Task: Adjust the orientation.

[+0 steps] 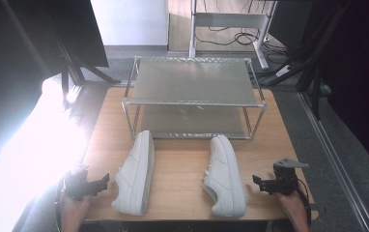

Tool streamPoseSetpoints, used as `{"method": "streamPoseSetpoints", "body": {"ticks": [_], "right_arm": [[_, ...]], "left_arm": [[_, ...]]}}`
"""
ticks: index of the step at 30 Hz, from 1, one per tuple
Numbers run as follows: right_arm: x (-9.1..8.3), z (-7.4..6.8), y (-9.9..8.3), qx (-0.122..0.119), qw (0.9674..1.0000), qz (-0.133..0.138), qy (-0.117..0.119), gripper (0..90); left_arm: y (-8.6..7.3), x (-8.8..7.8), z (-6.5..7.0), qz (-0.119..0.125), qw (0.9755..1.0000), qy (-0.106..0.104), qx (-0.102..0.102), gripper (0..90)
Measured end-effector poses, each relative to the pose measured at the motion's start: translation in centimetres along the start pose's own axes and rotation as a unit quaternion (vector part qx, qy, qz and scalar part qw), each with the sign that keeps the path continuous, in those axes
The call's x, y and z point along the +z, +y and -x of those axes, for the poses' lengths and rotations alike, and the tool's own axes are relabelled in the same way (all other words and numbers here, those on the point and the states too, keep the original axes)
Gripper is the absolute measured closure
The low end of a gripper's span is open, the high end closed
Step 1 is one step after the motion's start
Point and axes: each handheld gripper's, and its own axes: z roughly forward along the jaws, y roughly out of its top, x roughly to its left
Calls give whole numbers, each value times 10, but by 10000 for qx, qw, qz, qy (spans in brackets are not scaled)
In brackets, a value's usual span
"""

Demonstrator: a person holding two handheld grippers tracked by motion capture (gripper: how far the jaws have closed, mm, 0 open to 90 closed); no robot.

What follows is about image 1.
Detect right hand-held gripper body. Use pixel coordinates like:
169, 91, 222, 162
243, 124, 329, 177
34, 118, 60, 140
258, 158, 310, 196

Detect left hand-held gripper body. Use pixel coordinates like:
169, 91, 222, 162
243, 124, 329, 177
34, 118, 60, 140
64, 164, 105, 202

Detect white sneaker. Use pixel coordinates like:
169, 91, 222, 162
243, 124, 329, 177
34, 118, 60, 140
202, 134, 247, 218
110, 130, 156, 217

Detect metal two-tier shoe rack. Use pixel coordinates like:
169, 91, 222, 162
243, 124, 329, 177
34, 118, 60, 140
121, 55, 268, 141

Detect person's left hand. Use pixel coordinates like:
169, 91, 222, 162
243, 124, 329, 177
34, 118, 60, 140
59, 191, 92, 232

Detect person's right hand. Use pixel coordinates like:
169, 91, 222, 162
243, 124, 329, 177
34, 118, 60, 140
274, 189, 311, 232

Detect white power strip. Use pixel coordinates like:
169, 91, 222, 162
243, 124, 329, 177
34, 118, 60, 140
275, 65, 291, 77

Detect black tripod stand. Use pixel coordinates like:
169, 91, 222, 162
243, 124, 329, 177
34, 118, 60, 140
0, 0, 123, 110

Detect black metal stand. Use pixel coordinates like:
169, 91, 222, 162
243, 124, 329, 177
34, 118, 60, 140
259, 0, 351, 121

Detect dark monitor panel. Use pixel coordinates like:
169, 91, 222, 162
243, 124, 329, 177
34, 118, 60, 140
8, 0, 110, 78

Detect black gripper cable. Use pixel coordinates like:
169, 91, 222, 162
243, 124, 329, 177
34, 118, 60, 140
297, 179, 313, 226

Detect black floor cables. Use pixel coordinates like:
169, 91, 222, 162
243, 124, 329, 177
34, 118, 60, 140
194, 0, 290, 66

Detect white metal desk frame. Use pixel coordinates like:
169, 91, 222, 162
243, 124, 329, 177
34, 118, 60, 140
188, 0, 277, 71

